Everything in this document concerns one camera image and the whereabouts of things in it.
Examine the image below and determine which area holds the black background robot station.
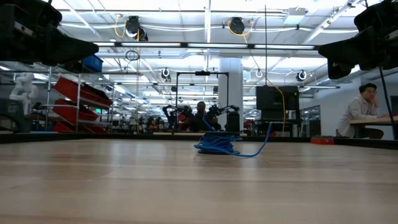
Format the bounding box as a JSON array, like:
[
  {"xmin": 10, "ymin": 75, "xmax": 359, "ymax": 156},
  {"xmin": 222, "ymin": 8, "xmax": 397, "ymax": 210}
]
[{"xmin": 162, "ymin": 70, "xmax": 241, "ymax": 134}]

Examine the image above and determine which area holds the thin black diagonal rod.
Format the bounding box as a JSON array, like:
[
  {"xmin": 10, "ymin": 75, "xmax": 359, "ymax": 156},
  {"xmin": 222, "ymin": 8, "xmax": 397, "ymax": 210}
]
[{"xmin": 377, "ymin": 67, "xmax": 398, "ymax": 140}]

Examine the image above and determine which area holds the wooden table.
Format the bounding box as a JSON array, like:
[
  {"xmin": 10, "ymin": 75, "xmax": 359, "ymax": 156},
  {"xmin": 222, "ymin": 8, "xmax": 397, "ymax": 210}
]
[{"xmin": 349, "ymin": 115, "xmax": 398, "ymax": 140}]

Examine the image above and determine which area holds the blue storage bin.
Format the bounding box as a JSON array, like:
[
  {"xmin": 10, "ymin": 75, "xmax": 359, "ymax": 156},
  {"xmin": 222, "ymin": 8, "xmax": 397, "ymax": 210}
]
[{"xmin": 81, "ymin": 54, "xmax": 104, "ymax": 73}]

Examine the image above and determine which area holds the small red box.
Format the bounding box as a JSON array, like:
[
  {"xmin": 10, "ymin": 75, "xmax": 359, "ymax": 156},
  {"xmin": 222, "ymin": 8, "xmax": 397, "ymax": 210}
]
[{"xmin": 310, "ymin": 135, "xmax": 335, "ymax": 145}]

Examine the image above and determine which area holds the yellow cable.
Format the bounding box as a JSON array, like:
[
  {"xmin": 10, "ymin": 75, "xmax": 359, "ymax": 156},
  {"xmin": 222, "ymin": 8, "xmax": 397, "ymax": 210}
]
[{"xmin": 267, "ymin": 81, "xmax": 287, "ymax": 133}]

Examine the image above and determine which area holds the long light bar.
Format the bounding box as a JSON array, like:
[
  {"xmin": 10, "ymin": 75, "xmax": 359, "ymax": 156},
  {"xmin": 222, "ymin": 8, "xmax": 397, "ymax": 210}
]
[{"xmin": 93, "ymin": 40, "xmax": 321, "ymax": 50}]

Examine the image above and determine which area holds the person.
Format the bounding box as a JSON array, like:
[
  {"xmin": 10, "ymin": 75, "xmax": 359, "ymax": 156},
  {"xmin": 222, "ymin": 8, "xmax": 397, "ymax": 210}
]
[
  {"xmin": 335, "ymin": 82, "xmax": 385, "ymax": 140},
  {"xmin": 189, "ymin": 101, "xmax": 218, "ymax": 132}
]

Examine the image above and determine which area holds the blue cord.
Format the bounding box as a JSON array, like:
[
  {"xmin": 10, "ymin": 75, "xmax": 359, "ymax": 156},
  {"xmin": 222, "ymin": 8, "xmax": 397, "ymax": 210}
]
[{"xmin": 194, "ymin": 113, "xmax": 274, "ymax": 158}]

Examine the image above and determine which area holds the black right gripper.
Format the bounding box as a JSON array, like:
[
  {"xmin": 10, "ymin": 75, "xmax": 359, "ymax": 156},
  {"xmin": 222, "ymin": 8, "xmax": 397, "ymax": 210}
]
[{"xmin": 318, "ymin": 0, "xmax": 398, "ymax": 80}]

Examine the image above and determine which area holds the black cord spool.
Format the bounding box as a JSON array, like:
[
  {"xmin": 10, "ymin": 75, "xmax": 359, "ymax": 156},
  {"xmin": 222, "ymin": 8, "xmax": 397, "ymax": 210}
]
[{"xmin": 197, "ymin": 132, "xmax": 242, "ymax": 156}]

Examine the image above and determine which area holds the metal shelf with red bins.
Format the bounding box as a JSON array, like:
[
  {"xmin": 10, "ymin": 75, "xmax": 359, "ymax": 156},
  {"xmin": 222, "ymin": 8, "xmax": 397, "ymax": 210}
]
[{"xmin": 45, "ymin": 63, "xmax": 114, "ymax": 134}]

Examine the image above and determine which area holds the black ceiling cable reel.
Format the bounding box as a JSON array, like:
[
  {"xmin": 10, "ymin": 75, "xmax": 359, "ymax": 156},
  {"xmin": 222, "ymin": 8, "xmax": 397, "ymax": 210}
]
[
  {"xmin": 228, "ymin": 16, "xmax": 246, "ymax": 35},
  {"xmin": 125, "ymin": 15, "xmax": 149, "ymax": 42}
]

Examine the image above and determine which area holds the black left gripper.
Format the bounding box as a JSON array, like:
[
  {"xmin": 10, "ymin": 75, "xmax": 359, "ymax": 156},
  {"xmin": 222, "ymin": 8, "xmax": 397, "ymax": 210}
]
[{"xmin": 0, "ymin": 0, "xmax": 100, "ymax": 67}]

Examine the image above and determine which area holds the black monitor on cart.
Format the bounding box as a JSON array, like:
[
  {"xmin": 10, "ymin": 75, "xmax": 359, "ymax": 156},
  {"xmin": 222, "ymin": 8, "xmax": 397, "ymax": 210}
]
[{"xmin": 254, "ymin": 85, "xmax": 301, "ymax": 138}]

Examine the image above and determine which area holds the white building column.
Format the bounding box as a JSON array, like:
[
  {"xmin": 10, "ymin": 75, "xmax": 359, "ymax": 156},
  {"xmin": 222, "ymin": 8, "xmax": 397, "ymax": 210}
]
[{"xmin": 218, "ymin": 57, "xmax": 244, "ymax": 131}]

